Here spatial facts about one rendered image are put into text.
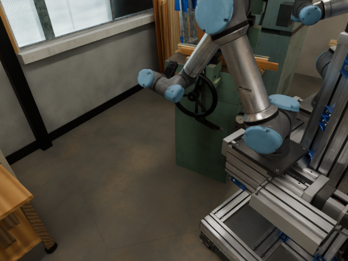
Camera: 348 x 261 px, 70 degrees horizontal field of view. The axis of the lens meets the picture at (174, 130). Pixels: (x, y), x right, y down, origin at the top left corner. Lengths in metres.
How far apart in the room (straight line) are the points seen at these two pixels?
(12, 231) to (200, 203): 1.18
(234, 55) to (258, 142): 0.29
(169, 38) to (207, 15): 2.28
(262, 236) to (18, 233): 1.37
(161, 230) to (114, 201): 0.42
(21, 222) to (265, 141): 1.49
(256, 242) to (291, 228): 0.53
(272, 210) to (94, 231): 1.20
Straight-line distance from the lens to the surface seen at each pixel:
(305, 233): 1.00
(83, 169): 2.24
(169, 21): 3.00
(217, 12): 0.76
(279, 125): 0.87
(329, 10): 1.28
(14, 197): 1.47
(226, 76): 1.51
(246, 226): 1.57
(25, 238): 1.75
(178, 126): 1.85
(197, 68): 1.05
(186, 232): 1.75
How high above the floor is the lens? 1.51
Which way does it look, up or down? 37 degrees down
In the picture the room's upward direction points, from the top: 1 degrees counter-clockwise
